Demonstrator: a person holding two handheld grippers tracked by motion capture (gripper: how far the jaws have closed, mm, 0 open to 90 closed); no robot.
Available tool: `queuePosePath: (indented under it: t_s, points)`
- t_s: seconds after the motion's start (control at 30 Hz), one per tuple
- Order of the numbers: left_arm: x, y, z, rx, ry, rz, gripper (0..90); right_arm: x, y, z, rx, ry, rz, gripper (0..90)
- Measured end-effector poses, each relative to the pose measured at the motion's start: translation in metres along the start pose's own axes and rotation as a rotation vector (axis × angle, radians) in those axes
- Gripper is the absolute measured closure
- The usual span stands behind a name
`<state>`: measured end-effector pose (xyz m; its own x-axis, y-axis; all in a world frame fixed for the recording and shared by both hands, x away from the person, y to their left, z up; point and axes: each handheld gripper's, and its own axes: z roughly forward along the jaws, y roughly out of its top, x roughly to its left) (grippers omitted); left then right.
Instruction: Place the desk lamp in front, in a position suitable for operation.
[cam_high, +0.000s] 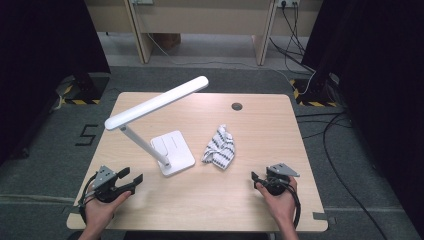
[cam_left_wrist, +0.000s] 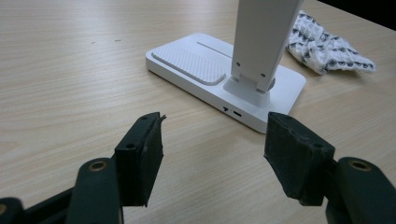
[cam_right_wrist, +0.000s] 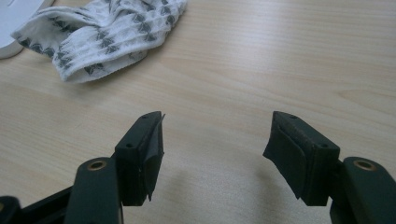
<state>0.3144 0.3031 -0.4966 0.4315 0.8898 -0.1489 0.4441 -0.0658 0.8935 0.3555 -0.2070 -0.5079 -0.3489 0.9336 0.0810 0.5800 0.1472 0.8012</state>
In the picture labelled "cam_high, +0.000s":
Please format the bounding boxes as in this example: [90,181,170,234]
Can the thin white floor cable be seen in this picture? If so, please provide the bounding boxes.
[146,33,295,85]

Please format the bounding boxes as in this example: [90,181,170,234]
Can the person's left hand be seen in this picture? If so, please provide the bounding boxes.
[84,191,133,229]

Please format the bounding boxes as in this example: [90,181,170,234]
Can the stand base with hazard tape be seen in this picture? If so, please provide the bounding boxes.
[54,72,111,106]
[289,73,341,108]

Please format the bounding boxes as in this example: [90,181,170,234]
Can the right hand-held gripper cable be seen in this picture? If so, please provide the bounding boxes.
[281,179,302,230]

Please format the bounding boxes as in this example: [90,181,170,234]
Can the striped white cloth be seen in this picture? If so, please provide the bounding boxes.
[201,124,236,171]

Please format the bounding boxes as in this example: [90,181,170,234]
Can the hand-held gripper cable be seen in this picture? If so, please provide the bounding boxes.
[77,173,98,225]
[281,179,302,230]

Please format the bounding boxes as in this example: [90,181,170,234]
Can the black floor cables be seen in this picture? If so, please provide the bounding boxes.
[295,111,390,240]

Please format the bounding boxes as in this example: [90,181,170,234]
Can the white desk lamp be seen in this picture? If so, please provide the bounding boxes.
[104,75,210,178]

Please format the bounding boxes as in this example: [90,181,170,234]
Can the black plugged cables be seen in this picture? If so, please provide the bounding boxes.
[269,2,317,74]

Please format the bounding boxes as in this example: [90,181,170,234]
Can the black curtain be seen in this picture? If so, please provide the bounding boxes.
[0,0,112,168]
[301,0,424,231]

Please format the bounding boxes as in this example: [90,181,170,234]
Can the left hand-held gripper cable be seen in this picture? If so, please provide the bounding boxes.
[77,173,98,225]

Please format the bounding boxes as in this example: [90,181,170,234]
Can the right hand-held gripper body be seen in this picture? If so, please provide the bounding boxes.
[264,162,300,196]

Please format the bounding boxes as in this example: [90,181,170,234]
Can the person's right hand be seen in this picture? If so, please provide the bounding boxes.
[254,176,298,225]

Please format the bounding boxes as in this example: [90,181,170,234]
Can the beige wooden desk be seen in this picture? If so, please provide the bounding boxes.
[83,0,324,67]

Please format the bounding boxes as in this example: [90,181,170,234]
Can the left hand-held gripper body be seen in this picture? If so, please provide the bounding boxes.
[88,165,129,204]

